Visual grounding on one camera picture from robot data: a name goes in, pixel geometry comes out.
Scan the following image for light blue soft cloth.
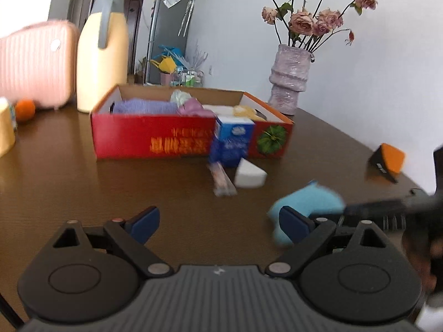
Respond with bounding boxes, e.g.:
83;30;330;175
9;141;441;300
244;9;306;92
267;180;345;248

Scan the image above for yellow soft toy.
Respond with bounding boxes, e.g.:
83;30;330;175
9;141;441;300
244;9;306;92
233;105;265;122

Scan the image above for lilac fluffy cloth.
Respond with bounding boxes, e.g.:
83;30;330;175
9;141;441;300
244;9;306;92
177;97;216;117

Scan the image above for lilac ribbed vase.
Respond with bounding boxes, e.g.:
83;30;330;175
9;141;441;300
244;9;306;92
268;44;314;115

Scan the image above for blue milk carton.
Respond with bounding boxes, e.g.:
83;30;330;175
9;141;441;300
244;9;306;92
208;115;256;168

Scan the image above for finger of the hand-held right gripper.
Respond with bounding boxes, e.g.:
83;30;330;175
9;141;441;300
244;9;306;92
344;197;412;217
337;214;406;232

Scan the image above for yellow cup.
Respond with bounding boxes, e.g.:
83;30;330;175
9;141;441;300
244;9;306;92
0;97;16;158

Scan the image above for dried lavender bunch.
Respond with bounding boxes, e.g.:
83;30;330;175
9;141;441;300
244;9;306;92
192;40;208;70

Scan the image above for orange and black wedge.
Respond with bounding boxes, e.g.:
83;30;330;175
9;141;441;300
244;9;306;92
367;143;406;184

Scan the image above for orange fruit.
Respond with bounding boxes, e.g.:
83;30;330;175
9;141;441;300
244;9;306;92
14;100;36;122

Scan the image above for pink ribbed suitcase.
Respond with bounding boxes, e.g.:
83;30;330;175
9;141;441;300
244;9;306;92
0;21;79;109

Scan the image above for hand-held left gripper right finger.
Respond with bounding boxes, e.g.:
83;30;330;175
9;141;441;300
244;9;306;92
266;206;388;279

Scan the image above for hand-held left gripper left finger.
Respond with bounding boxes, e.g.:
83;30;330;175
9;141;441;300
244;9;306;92
52;206;174;278

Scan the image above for yellow bag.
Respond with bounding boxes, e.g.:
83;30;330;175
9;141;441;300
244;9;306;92
150;57;177;74

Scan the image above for dark grey fridge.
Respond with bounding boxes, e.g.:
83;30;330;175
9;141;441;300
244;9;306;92
145;0;197;85

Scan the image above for brown door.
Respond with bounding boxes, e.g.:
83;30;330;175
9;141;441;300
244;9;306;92
125;0;145;77

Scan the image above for yellow thermos jug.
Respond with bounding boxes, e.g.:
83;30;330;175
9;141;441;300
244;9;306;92
76;0;129;113

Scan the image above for pale green cloth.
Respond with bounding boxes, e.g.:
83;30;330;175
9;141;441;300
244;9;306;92
169;90;192;106

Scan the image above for purple towel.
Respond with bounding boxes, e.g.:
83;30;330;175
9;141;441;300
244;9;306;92
114;98;181;115

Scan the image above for white cloth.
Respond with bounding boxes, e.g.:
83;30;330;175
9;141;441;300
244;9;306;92
202;104;236;116

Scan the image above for red cardboard box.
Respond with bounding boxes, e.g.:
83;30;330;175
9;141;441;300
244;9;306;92
90;84;295;160

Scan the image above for wire basket with items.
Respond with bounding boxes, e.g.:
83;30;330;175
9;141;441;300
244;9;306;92
178;69;205;88

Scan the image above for white wedge sponge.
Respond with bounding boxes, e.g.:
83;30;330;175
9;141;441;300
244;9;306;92
235;159;268;189

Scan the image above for dried pink roses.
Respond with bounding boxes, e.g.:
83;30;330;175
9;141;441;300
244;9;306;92
240;0;378;54

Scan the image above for blue plastic item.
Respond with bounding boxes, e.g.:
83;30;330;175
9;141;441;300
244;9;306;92
158;44;186;61

